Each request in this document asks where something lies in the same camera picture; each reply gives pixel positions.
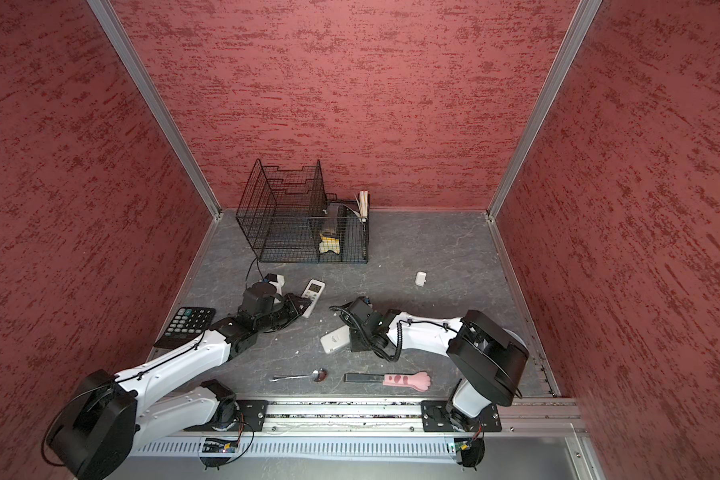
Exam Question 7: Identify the pink cat paw spatula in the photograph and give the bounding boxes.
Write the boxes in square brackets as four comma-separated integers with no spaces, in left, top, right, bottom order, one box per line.
[343,372,431,392]

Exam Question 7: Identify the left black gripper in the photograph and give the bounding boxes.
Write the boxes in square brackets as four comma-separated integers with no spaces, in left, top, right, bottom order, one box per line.
[256,292,312,333]

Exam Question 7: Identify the white battery cover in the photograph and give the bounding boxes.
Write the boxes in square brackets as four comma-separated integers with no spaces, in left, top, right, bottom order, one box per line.
[414,271,426,287]

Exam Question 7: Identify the black calculator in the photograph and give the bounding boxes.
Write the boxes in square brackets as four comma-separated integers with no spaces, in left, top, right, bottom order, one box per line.
[153,306,216,350]

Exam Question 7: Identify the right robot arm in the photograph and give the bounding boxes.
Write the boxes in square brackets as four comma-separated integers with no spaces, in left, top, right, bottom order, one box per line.
[329,297,529,432]

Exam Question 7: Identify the yellow black brush in basket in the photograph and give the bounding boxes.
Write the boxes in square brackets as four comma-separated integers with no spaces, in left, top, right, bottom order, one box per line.
[318,203,345,255]

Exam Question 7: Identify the metal spoon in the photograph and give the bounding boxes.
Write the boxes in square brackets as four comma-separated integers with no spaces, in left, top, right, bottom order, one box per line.
[269,368,328,383]

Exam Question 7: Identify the white air conditioner remote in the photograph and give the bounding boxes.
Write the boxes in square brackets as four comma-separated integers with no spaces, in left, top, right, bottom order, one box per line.
[302,279,325,318]

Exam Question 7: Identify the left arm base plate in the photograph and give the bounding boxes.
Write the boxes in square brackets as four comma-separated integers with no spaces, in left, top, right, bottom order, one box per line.
[185,400,269,434]

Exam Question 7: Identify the grey white remote control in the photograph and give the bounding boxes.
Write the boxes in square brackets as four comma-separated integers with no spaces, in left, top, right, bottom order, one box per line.
[320,325,351,354]

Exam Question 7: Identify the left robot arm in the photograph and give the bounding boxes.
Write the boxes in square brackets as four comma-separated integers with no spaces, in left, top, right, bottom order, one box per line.
[40,277,316,479]

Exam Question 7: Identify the wooden sticks in basket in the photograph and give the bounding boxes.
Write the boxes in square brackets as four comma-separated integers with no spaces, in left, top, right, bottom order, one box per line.
[357,191,369,221]

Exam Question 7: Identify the black wire basket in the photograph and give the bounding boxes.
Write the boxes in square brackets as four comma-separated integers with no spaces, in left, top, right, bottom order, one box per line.
[235,160,370,264]

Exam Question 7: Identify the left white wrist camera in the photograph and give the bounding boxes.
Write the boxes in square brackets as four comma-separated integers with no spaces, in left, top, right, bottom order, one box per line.
[264,273,285,294]

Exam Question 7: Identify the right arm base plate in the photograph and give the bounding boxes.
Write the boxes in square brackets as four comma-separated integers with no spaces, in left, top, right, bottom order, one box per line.
[420,400,502,434]

